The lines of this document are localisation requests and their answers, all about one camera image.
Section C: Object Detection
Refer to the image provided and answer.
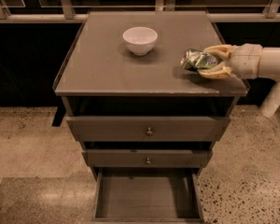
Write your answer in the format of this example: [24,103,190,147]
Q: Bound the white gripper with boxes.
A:
[198,44,263,79]

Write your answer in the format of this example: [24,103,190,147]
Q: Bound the crushed green can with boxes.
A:
[180,49,222,72]

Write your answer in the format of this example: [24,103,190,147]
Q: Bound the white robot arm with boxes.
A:
[199,44,280,118]

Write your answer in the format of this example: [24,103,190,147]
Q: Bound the grey drawer cabinet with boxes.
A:
[52,9,251,224]

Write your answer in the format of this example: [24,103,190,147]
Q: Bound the brass top drawer knob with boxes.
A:
[146,127,154,136]

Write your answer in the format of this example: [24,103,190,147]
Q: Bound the top grey drawer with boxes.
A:
[66,116,230,142]

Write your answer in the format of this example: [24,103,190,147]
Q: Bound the middle grey drawer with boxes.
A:
[82,149,213,168]

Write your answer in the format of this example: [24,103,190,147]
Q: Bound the white ceramic bowl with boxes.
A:
[122,27,158,56]

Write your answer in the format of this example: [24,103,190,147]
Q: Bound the metal window railing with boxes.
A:
[0,0,280,24]

